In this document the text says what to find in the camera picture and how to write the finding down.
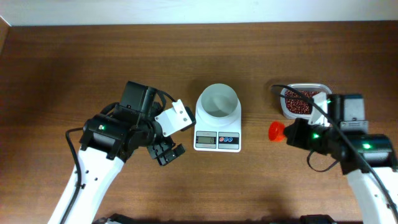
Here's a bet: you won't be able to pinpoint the orange measuring scoop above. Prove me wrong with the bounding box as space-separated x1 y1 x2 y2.
268 121 285 142

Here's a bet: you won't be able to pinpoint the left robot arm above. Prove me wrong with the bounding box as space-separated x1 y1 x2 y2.
49 82 196 223

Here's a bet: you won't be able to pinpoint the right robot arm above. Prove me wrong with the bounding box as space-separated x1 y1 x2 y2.
284 93 397 223

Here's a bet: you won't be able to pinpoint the white digital kitchen scale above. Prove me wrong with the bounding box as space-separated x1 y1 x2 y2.
193 93 243 153

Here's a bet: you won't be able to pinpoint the red beans in container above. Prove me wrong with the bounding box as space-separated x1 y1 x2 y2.
285 90 312 114

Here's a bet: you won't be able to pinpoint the clear plastic container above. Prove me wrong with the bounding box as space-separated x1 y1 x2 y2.
280 83 332 119

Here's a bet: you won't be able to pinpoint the white bowl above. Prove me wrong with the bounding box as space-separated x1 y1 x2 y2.
199 83 238 118

